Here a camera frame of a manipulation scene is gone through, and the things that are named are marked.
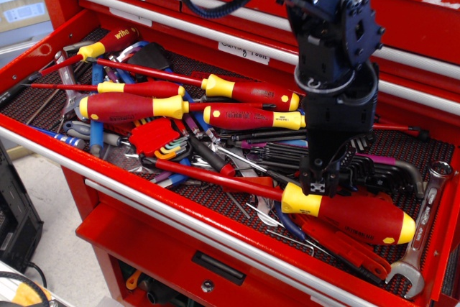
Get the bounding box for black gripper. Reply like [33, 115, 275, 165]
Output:
[294, 62, 379, 198]

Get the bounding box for large red yellow screwdriver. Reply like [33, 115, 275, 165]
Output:
[140, 155, 417, 245]

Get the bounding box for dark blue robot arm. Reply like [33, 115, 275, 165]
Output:
[182, 0, 384, 196]

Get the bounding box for black torx key set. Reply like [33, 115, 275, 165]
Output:
[247, 144, 413, 194]

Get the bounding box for blue holder hex key set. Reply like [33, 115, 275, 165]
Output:
[225, 114, 374, 150]

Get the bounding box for large black hex key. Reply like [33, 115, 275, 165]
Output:
[358, 153, 425, 199]

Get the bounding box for red folding key set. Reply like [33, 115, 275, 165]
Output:
[290, 214, 391, 284]

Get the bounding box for red yellow screwdriver right pointing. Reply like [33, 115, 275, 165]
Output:
[203, 104, 421, 133]

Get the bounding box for silver combination wrench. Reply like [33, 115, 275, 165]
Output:
[385, 161, 454, 300]

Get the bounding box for open red tool drawer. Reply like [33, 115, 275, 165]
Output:
[1, 5, 459, 306]

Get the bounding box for red yellow screwdriver upper middle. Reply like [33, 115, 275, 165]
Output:
[86, 58, 300, 111]

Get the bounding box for white cutting tools label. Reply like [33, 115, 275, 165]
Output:
[218, 42, 270, 65]

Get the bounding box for red tool chest cabinet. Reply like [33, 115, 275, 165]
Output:
[32, 0, 460, 307]

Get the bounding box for red holder coloured hex keys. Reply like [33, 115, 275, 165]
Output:
[129, 117, 186, 157]

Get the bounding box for slim red yellow screwdriver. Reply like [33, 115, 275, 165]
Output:
[26, 81, 185, 98]

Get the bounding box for fat red yellow screwdriver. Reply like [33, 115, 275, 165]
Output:
[79, 92, 269, 124]

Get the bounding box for blue precision screwdriver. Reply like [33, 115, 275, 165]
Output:
[31, 126, 86, 150]

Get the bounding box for wiha red yellow screwdriver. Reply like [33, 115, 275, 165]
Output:
[38, 26, 139, 76]

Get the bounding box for silver adjustable wrench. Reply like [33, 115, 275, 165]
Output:
[55, 50, 86, 122]

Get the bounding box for black box on floor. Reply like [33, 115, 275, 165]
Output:
[1, 147, 43, 272]

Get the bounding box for blue handled pliers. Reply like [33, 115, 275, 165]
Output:
[274, 201, 306, 241]

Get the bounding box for blue handled tool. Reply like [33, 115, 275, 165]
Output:
[90, 63, 104, 157]

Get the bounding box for grey handled screwdriver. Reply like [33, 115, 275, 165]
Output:
[63, 120, 122, 146]

